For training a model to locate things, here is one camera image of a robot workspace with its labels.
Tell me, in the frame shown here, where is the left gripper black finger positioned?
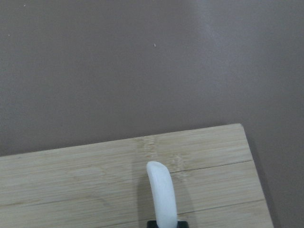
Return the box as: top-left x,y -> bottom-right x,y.
146,220 -> 190,228

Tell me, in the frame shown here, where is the white ceramic spoon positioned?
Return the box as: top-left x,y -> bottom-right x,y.
146,161 -> 178,228

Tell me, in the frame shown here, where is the bamboo cutting board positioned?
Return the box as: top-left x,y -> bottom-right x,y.
0,124 -> 273,228

